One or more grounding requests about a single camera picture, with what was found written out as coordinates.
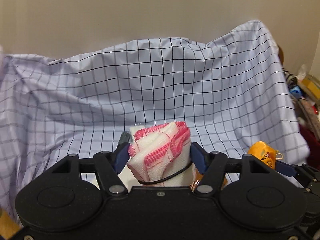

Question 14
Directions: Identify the pink white cloth roll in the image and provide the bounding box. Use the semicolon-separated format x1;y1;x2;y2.
127;121;196;187

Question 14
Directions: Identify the white phone box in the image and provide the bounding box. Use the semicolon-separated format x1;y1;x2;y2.
94;122;151;190

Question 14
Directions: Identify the clutter at right edge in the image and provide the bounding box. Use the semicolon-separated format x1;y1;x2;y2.
277;47;320;140

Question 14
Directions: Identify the brown leather wallet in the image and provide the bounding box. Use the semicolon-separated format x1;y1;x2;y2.
190;169;228;192

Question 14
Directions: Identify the checkered lavender sheet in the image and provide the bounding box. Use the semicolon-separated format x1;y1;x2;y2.
1;20;310;219

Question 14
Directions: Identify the dark grey bottle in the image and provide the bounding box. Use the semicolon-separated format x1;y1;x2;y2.
118;131;131;150

